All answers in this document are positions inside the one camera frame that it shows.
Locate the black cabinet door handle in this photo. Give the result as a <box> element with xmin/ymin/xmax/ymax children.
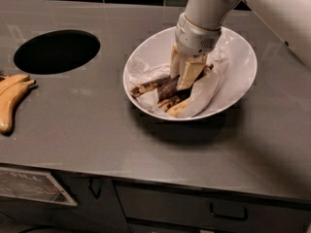
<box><xmin>87</xmin><ymin>178</ymin><xmax>102</xmax><ymax>200</ymax></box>

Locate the black drawer handle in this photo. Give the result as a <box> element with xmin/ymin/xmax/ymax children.
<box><xmin>209</xmin><ymin>203</ymin><xmax>249</xmax><ymax>221</ymax></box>

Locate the framed sign on cabinet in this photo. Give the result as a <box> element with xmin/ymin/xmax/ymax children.
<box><xmin>0</xmin><ymin>167</ymin><xmax>78</xmax><ymax>206</ymax></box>

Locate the yellow banana counter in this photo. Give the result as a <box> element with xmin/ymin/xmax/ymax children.
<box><xmin>0</xmin><ymin>74</ymin><xmax>29</xmax><ymax>94</ymax></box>
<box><xmin>0</xmin><ymin>80</ymin><xmax>36</xmax><ymax>134</ymax></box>

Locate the white paper napkin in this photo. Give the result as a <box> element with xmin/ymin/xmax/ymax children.
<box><xmin>125</xmin><ymin>48</ymin><xmax>228</xmax><ymax>119</ymax></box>

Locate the dark overripe banana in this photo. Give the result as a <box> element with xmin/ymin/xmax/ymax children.
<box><xmin>157</xmin><ymin>64</ymin><xmax>214</xmax><ymax>101</ymax></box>

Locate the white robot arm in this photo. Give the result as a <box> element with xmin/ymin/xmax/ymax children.
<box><xmin>175</xmin><ymin>0</ymin><xmax>311</xmax><ymax>67</ymax></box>

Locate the yellow banana counter front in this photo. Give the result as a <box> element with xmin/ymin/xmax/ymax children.
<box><xmin>0</xmin><ymin>80</ymin><xmax>36</xmax><ymax>134</ymax></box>

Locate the brown spotted banana lower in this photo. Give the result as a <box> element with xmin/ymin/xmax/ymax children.
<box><xmin>157</xmin><ymin>90</ymin><xmax>190</xmax><ymax>112</ymax></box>

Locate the brown spotted banana left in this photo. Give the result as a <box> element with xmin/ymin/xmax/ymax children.
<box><xmin>130</xmin><ymin>76</ymin><xmax>171</xmax><ymax>98</ymax></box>

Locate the white bowl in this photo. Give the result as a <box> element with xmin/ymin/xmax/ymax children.
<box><xmin>123</xmin><ymin>27</ymin><xmax>258</xmax><ymax>121</ymax></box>

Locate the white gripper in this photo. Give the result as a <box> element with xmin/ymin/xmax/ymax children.
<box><xmin>170</xmin><ymin>13</ymin><xmax>222</xmax><ymax>90</ymax></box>

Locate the brown spotted banana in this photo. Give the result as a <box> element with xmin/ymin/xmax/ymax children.
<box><xmin>130</xmin><ymin>76</ymin><xmax>171</xmax><ymax>98</ymax></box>
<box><xmin>157</xmin><ymin>90</ymin><xmax>190</xmax><ymax>112</ymax></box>

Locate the grey drawer front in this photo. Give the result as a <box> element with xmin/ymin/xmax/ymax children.
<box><xmin>114</xmin><ymin>182</ymin><xmax>311</xmax><ymax>233</ymax></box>

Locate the round counter trash opening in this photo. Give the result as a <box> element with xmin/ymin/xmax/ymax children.
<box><xmin>14</xmin><ymin>30</ymin><xmax>100</xmax><ymax>75</ymax></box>

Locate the yellow banana bowl bottom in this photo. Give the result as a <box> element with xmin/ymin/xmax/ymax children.
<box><xmin>167</xmin><ymin>98</ymin><xmax>190</xmax><ymax>117</ymax></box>

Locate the yellow banana counter back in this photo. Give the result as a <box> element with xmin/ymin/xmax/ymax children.
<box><xmin>0</xmin><ymin>74</ymin><xmax>29</xmax><ymax>94</ymax></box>

